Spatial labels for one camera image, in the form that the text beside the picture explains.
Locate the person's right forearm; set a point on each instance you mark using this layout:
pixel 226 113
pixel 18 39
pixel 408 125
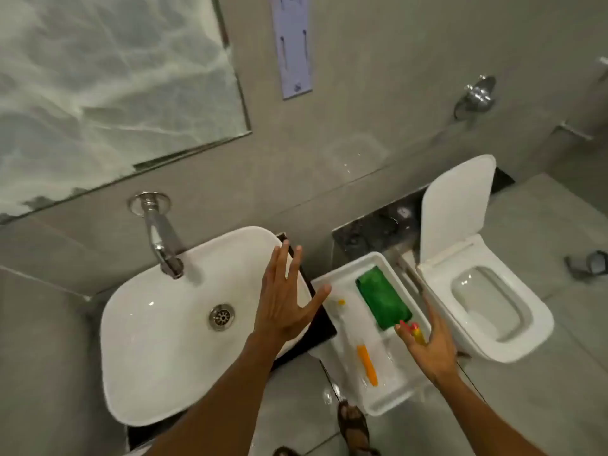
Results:
pixel 480 417

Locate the white toilet lid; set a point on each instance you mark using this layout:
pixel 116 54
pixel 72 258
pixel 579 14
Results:
pixel 456 208

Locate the chrome wall valve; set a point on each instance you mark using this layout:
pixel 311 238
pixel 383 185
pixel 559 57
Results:
pixel 477 97

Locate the person's left hand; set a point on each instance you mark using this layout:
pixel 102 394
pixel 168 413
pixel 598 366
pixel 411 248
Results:
pixel 280 308

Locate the chrome wall bracket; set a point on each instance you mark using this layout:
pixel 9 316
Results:
pixel 575 131

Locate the chrome sink drain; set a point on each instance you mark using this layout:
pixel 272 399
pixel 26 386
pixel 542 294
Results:
pixel 221 317

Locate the white ceramic wash basin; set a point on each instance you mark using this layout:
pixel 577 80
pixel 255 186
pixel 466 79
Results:
pixel 166 351

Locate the film covered wall mirror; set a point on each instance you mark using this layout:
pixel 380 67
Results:
pixel 95 90

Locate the person's sandal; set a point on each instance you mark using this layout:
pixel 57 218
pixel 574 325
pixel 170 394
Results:
pixel 285 452
pixel 354 425

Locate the person's right hand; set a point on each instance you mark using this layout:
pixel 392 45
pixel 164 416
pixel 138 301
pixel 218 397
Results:
pixel 437 356

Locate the person's left sandal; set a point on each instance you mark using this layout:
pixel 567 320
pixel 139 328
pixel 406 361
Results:
pixel 285 452

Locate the black stone ledge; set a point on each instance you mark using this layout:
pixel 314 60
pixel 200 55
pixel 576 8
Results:
pixel 375 232

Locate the gray sandal on floor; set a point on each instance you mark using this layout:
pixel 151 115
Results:
pixel 591 264

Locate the green cloth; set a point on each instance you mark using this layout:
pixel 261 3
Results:
pixel 382 299

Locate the white toilet bowl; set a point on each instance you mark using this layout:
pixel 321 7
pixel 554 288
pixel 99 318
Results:
pixel 522 346

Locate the chrome wall faucet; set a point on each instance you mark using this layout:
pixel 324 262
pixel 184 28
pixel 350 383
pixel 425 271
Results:
pixel 159 232

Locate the clear spray bottle yellow head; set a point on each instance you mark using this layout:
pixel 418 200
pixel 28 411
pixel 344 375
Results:
pixel 417 333

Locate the purple wall sticker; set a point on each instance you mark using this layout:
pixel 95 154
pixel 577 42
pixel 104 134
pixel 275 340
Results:
pixel 292 47

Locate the person's right sandal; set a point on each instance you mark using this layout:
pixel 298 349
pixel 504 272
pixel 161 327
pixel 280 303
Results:
pixel 354 425

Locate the white plastic tray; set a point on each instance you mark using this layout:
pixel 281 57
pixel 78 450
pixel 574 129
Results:
pixel 380 398

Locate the person's left forearm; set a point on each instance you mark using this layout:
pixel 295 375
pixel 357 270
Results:
pixel 223 403

